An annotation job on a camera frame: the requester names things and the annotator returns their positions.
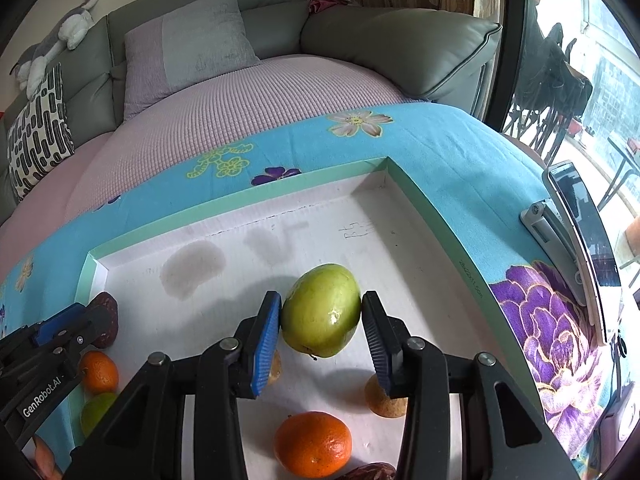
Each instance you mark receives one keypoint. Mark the wrinkled purple passion fruit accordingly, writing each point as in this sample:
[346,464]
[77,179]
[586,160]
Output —
[370,472]
[105,300]

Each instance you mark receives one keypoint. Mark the grey and white plush dog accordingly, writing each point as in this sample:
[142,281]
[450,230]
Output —
[55,40]

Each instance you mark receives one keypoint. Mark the phone with dark screen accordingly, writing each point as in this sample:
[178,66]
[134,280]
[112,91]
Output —
[582,230]

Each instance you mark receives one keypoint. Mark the small mandarin orange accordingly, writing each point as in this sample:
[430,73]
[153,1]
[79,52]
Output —
[98,370]

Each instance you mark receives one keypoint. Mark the black outdoor chair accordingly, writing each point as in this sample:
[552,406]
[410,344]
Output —
[550,80]

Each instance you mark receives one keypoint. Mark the pink sofa cover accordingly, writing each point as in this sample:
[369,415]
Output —
[250,110]

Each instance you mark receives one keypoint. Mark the grey sofa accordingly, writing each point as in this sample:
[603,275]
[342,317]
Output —
[400,50]

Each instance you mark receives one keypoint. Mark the pink and grey pillow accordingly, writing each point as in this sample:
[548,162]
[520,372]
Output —
[185,50]

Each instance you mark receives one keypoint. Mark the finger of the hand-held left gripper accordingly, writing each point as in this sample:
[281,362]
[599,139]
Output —
[55,325]
[87,330]

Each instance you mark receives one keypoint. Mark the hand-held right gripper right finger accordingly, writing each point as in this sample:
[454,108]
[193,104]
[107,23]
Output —
[375,345]

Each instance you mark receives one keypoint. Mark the large mandarin orange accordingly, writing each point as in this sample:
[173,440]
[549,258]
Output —
[312,442]

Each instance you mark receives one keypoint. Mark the white tray with green rim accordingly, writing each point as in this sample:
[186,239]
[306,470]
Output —
[400,240]

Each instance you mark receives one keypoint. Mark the outdoor table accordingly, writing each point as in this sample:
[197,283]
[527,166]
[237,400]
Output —
[625,155]

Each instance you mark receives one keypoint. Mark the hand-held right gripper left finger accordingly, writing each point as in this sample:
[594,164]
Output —
[265,345]

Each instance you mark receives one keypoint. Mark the person's left hand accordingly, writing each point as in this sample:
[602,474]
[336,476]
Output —
[47,460]

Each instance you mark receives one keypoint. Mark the black door frame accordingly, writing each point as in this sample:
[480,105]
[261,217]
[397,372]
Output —
[507,35]

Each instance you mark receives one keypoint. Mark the black and white patterned cushion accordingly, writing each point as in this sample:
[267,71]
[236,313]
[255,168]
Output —
[40,135]

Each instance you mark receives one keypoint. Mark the silver phone stand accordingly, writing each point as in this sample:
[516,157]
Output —
[542,230]

